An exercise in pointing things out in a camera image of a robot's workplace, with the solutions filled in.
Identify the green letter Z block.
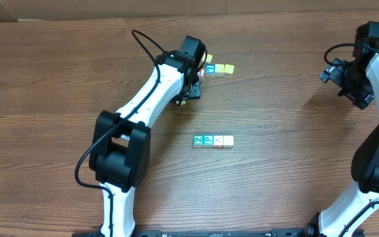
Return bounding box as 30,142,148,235
193,135,204,148

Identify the blue letter P block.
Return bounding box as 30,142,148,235
203,134,214,147

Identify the white ice cream block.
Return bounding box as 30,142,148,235
213,135,224,148

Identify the yellow letter K block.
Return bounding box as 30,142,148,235
223,135,234,148

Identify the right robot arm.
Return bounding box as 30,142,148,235
298,21,379,236

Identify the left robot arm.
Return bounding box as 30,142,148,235
89,36,207,236

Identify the yellow block far top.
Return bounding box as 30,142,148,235
205,54,213,64

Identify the blue letter block in row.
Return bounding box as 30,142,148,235
205,64,215,78

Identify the red letter I block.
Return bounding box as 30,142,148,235
198,68,205,82

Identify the yellow block in row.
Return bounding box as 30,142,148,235
215,63,225,77

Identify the yellow block row end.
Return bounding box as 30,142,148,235
224,64,235,78

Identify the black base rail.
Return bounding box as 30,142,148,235
72,226,365,237

